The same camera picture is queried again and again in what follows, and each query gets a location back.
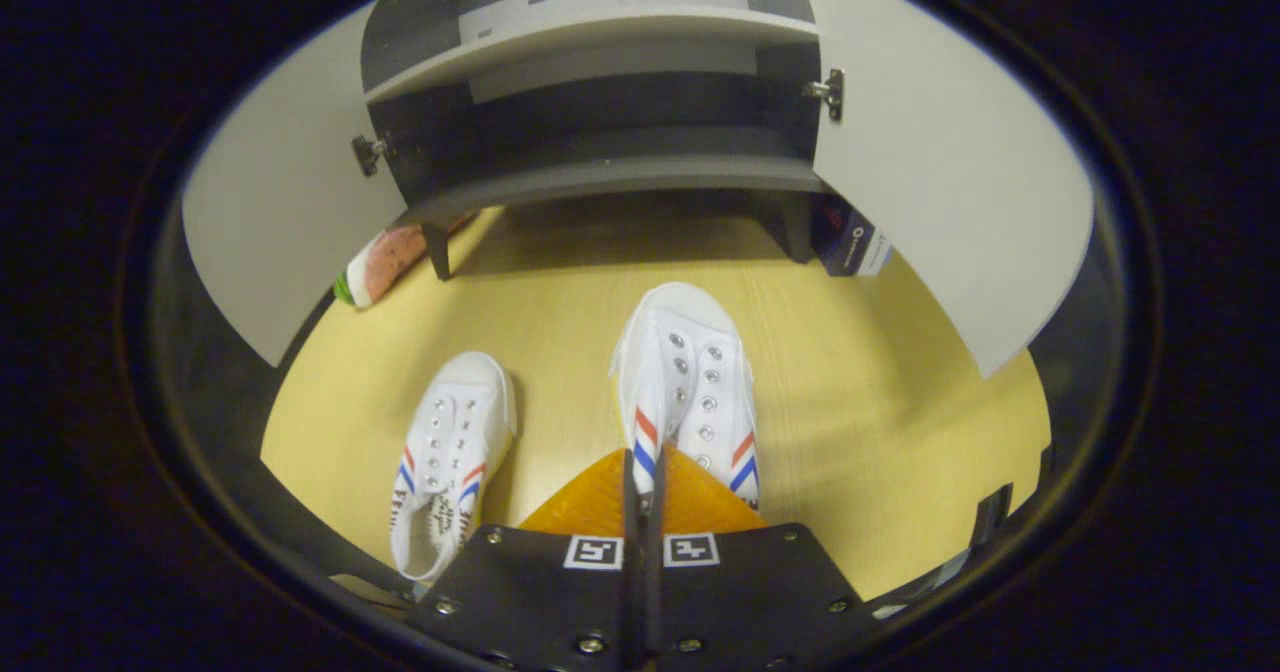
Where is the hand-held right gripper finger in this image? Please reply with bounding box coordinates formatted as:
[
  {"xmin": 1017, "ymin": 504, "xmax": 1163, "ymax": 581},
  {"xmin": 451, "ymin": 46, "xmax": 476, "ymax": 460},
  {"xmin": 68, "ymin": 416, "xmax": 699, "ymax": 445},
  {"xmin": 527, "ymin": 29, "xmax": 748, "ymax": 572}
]
[
  {"xmin": 640, "ymin": 444, "xmax": 869, "ymax": 672},
  {"xmin": 410, "ymin": 449, "xmax": 641, "ymax": 672}
]

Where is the white canvas shoe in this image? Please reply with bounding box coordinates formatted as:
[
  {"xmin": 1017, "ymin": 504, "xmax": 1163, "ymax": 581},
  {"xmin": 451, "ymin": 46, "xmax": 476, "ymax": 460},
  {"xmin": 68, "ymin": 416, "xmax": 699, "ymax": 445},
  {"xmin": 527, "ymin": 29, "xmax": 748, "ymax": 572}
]
[
  {"xmin": 388, "ymin": 351, "xmax": 519, "ymax": 583},
  {"xmin": 608, "ymin": 282, "xmax": 763, "ymax": 513}
]

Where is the white shoe cabinet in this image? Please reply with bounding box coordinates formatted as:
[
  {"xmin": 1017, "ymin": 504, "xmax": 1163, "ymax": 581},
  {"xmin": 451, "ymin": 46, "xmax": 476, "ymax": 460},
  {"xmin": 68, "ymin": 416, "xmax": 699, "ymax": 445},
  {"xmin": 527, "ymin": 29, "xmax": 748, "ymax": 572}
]
[{"xmin": 358, "ymin": 0, "xmax": 846, "ymax": 281}]

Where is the white door with cat sticker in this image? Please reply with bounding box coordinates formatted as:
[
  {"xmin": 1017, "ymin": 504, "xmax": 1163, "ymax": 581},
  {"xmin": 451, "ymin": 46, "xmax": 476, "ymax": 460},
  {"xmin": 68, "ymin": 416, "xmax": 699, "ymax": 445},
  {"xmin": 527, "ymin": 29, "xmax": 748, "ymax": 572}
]
[{"xmin": 785, "ymin": 0, "xmax": 1096, "ymax": 380}]

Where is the white door with camera sticker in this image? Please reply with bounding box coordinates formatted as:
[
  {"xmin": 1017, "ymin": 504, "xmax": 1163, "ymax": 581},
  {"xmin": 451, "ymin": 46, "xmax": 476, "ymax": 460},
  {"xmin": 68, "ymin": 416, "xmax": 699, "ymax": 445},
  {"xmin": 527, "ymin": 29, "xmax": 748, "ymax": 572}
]
[{"xmin": 180, "ymin": 0, "xmax": 411, "ymax": 368}]

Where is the metal door hinge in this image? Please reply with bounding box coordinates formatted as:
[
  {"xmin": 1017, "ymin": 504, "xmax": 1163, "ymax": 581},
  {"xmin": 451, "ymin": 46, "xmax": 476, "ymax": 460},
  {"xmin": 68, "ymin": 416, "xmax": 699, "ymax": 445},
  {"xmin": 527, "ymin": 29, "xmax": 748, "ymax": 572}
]
[
  {"xmin": 350, "ymin": 134, "xmax": 393, "ymax": 179},
  {"xmin": 803, "ymin": 68, "xmax": 847, "ymax": 123}
]

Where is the dark blue box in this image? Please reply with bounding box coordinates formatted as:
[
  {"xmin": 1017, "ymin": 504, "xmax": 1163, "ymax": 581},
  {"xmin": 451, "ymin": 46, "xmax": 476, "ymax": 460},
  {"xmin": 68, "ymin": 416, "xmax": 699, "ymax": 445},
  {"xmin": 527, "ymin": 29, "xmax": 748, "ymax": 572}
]
[{"xmin": 808, "ymin": 192, "xmax": 869, "ymax": 276}]

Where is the pink green striped object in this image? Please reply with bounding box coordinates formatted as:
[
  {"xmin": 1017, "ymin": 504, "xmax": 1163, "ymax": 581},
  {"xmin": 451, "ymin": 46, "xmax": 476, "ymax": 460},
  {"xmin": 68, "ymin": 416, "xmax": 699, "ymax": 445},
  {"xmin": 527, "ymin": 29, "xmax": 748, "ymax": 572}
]
[{"xmin": 333, "ymin": 214, "xmax": 479, "ymax": 310}]

